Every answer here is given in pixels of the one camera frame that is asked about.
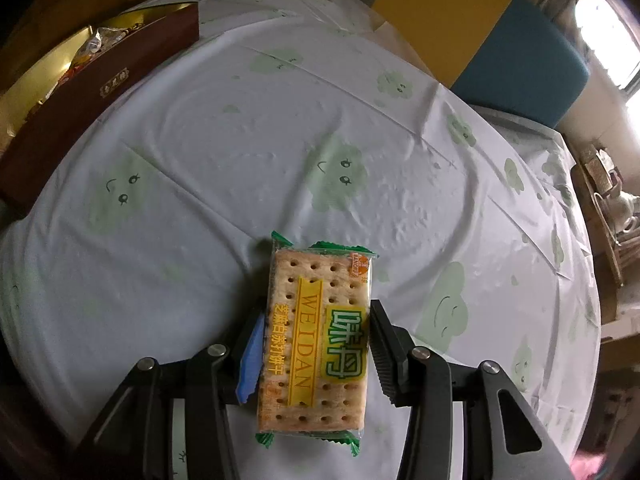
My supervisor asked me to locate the white cloud print tablecloth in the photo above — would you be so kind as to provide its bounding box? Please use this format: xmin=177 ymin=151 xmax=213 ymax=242
xmin=0 ymin=0 xmax=603 ymax=466

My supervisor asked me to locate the window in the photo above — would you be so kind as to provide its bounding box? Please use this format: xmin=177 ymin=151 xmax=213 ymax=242
xmin=572 ymin=0 xmax=640 ymax=96

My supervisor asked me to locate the grey yellow blue chair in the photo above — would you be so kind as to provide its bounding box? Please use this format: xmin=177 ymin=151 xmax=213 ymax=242
xmin=295 ymin=0 xmax=591 ymax=128

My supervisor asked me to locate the green yellow cracker packet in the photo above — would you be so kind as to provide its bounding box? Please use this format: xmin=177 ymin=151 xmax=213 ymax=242
xmin=255 ymin=231 xmax=381 ymax=457

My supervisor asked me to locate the white teapot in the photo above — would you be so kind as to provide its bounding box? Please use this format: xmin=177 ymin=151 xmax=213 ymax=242
xmin=607 ymin=192 xmax=640 ymax=236

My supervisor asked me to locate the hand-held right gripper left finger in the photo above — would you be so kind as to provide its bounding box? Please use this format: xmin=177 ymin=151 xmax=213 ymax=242
xmin=75 ymin=309 xmax=266 ymax=480

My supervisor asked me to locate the tissue box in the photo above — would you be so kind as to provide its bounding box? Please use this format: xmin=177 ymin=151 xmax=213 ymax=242
xmin=581 ymin=145 xmax=621 ymax=193

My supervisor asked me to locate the pink cloth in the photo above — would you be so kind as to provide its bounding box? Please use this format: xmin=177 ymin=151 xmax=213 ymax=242
xmin=570 ymin=452 xmax=617 ymax=480

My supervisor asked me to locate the gold tin box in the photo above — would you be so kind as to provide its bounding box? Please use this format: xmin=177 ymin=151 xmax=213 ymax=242
xmin=0 ymin=1 xmax=202 ymax=206

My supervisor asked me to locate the orange snack packet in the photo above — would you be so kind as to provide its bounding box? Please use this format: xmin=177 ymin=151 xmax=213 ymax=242
xmin=59 ymin=59 xmax=95 ymax=87

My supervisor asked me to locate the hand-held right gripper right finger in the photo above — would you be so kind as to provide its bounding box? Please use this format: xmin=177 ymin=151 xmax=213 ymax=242
xmin=367 ymin=299 xmax=573 ymax=480

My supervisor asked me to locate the brown foil snack packet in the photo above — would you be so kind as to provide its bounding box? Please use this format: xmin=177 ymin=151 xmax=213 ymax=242
xmin=86 ymin=26 xmax=128 ymax=61

